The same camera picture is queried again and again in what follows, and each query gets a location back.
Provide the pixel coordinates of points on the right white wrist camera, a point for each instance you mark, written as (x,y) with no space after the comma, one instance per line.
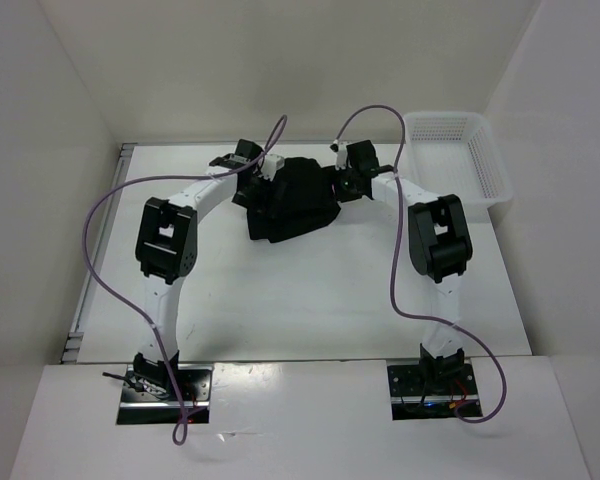
(339,148)

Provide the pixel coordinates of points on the aluminium table edge rail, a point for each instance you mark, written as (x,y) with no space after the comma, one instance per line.
(108,210)

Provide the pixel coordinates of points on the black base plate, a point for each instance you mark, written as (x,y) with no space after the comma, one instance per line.
(411,399)
(142,405)

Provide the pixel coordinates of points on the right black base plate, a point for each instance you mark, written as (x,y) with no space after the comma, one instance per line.
(411,399)

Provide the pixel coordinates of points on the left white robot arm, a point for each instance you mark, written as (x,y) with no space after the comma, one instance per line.
(167,249)

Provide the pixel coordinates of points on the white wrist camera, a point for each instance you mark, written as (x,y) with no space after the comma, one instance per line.
(339,148)
(269,166)

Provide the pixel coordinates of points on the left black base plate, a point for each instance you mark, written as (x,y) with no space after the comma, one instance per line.
(142,405)

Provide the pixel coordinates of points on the white plastic basket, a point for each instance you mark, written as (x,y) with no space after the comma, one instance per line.
(454,152)

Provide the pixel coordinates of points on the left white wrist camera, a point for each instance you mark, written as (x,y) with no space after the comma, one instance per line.
(269,166)

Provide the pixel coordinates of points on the black shorts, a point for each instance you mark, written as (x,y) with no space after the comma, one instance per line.
(309,203)

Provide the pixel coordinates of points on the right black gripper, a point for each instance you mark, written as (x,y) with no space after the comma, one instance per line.
(341,196)

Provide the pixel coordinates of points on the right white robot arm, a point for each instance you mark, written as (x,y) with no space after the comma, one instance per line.
(434,228)

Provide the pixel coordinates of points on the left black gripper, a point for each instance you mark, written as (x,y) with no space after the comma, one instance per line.
(265,205)

